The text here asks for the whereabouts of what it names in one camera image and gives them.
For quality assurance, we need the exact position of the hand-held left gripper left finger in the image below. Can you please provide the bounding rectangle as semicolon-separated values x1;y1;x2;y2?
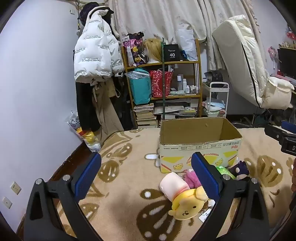
24;152;102;241

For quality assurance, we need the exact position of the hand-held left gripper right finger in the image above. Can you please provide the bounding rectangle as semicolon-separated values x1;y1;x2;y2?
191;152;270;241

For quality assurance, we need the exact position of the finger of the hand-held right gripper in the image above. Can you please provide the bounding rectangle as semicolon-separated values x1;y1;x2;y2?
281;120;296;135
265;125;288;142

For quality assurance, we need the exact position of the pink furry plush toy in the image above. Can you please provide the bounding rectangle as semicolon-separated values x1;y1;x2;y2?
184;169;202;189

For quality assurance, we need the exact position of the green tissue pack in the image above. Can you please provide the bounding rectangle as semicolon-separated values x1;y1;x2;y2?
214;164;236;180

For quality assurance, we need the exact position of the printed cardboard box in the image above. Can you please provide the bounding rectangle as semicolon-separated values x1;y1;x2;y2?
159;117;243;173

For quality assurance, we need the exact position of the yellow plush dog pink hat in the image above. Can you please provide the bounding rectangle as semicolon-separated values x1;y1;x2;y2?
159;172;216;223

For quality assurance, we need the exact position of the dark purple plush doll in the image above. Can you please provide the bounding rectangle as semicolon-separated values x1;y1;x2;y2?
228;161;250;181

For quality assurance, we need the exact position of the cream pillow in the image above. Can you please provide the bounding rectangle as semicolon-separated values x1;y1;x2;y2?
261;77;295;110

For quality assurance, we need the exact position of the clear bag of toys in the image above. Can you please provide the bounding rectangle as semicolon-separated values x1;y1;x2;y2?
66;111;102;152

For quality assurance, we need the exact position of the beige printed blanket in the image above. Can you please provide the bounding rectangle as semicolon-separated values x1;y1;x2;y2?
50;127;296;241

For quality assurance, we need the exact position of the black monitor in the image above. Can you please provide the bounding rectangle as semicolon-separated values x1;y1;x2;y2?
277;47;296;79

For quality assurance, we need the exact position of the white rolling cart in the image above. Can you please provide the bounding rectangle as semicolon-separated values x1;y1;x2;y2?
202;82;230;119

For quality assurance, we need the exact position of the black coat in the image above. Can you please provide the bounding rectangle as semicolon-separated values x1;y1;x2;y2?
76;81;101;132

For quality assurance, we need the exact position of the pile of papers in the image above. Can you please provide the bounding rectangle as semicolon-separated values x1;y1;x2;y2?
154;105;198;119

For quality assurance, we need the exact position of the pink desk fan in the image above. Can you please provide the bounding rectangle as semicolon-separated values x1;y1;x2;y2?
268;46;279;70

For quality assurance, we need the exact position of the black tote bag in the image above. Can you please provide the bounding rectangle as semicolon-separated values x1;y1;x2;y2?
113;76;137;131

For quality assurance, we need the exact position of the black item on cart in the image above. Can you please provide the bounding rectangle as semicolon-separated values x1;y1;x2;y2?
205;71;224;88

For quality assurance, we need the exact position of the stack of books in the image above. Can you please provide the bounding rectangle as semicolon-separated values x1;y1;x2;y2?
133;103;158;128

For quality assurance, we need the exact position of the group of small bottles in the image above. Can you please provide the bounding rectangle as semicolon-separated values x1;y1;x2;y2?
177;75;200;94

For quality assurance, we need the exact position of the cream mattress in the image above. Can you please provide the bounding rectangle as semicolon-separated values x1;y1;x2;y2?
212;14;271;108

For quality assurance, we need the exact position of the green pole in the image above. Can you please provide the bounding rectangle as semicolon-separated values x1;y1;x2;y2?
161;37;167;120

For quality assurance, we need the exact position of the teal paper bag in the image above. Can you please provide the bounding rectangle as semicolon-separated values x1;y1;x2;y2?
128;68;152;105

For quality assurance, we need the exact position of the wooden shelf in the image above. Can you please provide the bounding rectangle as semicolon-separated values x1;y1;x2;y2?
121;38;203;127

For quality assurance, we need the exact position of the red patterned bag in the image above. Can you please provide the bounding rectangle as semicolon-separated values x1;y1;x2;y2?
149;70;174;98

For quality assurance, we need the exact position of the white puffer jacket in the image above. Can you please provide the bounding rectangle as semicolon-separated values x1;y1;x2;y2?
74;7;124;82

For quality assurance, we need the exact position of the white plastic bag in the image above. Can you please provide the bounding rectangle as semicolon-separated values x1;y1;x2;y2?
176;29;198;61

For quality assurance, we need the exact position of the black box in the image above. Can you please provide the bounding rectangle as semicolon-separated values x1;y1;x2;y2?
164;44;180;62

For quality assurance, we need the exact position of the purple printed bag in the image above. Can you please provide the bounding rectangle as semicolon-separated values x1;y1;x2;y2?
122;32;147;67

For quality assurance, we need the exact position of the blonde wig on mannequin head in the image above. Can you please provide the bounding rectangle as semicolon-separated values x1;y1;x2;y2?
142;38;164;64

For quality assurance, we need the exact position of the black hat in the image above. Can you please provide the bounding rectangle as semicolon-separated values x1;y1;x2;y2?
79;2;114;26

